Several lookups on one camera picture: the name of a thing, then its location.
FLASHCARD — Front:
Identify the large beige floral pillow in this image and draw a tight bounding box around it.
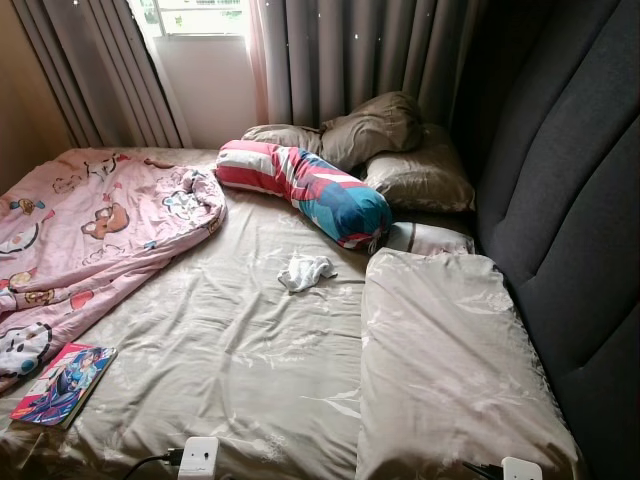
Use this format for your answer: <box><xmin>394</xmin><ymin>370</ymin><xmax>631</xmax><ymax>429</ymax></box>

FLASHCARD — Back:
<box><xmin>356</xmin><ymin>248</ymin><xmax>587</xmax><ymax>480</ymax></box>

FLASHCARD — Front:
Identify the small printed beige pillow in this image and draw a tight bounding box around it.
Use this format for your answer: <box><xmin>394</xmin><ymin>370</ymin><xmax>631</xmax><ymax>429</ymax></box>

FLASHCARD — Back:
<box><xmin>383</xmin><ymin>221</ymin><xmax>477</xmax><ymax>258</ymax></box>

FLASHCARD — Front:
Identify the white crumpled cloth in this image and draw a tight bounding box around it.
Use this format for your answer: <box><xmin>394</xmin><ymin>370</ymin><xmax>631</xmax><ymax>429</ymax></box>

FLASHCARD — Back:
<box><xmin>277</xmin><ymin>253</ymin><xmax>338</xmax><ymax>294</ymax></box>

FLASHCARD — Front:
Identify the beige floral bed sheet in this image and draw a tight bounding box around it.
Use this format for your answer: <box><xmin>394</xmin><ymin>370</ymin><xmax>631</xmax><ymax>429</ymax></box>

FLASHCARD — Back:
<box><xmin>0</xmin><ymin>148</ymin><xmax>481</xmax><ymax>480</ymax></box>

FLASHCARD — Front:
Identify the beige satin pillow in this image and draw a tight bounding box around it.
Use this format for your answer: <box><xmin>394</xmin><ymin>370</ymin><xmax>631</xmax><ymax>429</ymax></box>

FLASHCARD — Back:
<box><xmin>363</xmin><ymin>123</ymin><xmax>477</xmax><ymax>214</ymax></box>

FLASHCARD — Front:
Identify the dark grey upholstered headboard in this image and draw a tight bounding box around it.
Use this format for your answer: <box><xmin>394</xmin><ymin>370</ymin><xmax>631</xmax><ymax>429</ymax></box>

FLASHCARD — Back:
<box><xmin>448</xmin><ymin>0</ymin><xmax>640</xmax><ymax>480</ymax></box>

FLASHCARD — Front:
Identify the striped cartoon bolster pillow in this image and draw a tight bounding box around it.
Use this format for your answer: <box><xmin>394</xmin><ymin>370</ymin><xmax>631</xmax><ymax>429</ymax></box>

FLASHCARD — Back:
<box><xmin>214</xmin><ymin>139</ymin><xmax>394</xmax><ymax>252</ymax></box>

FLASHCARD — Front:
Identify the crumpled beige pillow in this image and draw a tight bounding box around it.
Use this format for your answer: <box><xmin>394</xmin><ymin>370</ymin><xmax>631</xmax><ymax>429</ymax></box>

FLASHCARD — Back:
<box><xmin>242</xmin><ymin>91</ymin><xmax>426</xmax><ymax>173</ymax></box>

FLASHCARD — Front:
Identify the anime cover book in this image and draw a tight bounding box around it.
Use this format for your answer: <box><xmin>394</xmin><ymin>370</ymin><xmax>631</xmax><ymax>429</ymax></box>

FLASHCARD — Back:
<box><xmin>9</xmin><ymin>342</ymin><xmax>119</xmax><ymax>430</ymax></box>

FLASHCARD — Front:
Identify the grey curtain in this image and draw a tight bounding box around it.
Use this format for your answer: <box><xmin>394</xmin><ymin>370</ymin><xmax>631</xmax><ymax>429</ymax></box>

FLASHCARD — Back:
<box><xmin>8</xmin><ymin>0</ymin><xmax>189</xmax><ymax>151</ymax></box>
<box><xmin>258</xmin><ymin>0</ymin><xmax>486</xmax><ymax>131</ymax></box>

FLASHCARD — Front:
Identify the pink cartoon print blanket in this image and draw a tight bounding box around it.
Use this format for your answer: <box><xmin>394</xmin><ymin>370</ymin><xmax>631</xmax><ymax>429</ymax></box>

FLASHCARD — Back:
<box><xmin>0</xmin><ymin>147</ymin><xmax>227</xmax><ymax>386</ymax></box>

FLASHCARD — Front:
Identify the pink sheer curtain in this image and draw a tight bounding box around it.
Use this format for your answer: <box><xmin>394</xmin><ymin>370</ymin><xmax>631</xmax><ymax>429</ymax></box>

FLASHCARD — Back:
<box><xmin>245</xmin><ymin>0</ymin><xmax>296</xmax><ymax>126</ymax></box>

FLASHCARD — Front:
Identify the bright window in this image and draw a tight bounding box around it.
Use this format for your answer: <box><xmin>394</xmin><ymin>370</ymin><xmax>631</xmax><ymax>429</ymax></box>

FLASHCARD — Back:
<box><xmin>130</xmin><ymin>0</ymin><xmax>249</xmax><ymax>39</ymax></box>

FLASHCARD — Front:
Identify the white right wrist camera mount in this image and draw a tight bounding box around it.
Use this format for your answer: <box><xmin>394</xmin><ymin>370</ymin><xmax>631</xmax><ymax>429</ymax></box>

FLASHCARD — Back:
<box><xmin>500</xmin><ymin>456</ymin><xmax>544</xmax><ymax>480</ymax></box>

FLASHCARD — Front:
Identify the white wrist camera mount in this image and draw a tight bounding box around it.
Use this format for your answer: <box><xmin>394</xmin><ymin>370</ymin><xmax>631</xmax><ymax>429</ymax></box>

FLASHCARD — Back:
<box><xmin>178</xmin><ymin>436</ymin><xmax>220</xmax><ymax>480</ymax></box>
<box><xmin>500</xmin><ymin>456</ymin><xmax>544</xmax><ymax>480</ymax></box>

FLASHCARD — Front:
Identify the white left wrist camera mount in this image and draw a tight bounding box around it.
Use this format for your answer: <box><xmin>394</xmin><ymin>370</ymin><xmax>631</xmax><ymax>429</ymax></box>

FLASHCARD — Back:
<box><xmin>178</xmin><ymin>436</ymin><xmax>220</xmax><ymax>480</ymax></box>

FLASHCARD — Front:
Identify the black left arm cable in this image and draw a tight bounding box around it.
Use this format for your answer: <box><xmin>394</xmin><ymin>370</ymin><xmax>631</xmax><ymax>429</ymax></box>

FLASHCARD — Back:
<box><xmin>120</xmin><ymin>447</ymin><xmax>186</xmax><ymax>480</ymax></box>

